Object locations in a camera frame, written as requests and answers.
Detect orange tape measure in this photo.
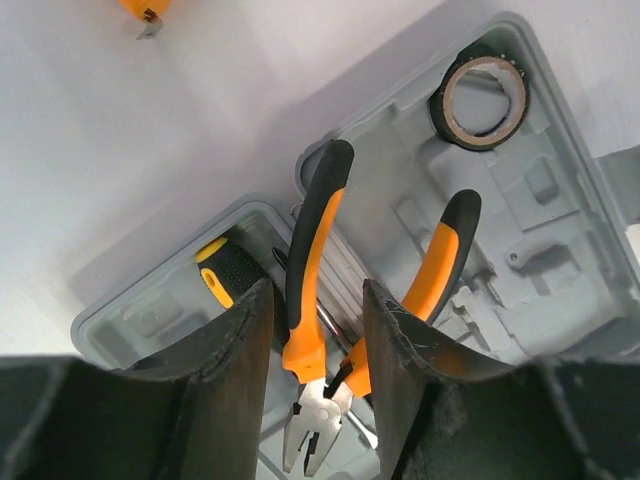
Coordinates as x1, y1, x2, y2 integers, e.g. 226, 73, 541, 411
119, 0, 172, 40

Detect orange black pliers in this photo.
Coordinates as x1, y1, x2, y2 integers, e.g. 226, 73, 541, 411
280, 139, 482, 476

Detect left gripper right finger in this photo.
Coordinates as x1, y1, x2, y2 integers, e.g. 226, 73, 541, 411
363, 280, 639, 479

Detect black tape roll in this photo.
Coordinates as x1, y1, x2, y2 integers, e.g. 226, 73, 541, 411
428, 43, 530, 152

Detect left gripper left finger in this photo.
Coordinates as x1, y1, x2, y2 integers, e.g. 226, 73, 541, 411
1, 280, 274, 479

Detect grey plastic tool case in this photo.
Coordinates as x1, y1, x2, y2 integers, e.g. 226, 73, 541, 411
70, 10, 640, 480

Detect black yellow screwdriver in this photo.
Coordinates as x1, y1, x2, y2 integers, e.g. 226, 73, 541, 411
195, 237, 268, 309
272, 247, 379, 450

